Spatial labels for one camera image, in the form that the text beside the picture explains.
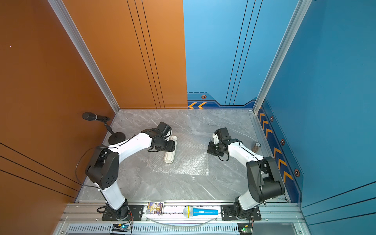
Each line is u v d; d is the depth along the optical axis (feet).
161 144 2.52
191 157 2.94
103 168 1.55
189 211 2.30
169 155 2.91
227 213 2.38
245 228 2.33
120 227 2.32
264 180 1.45
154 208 2.43
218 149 2.54
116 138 3.28
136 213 2.42
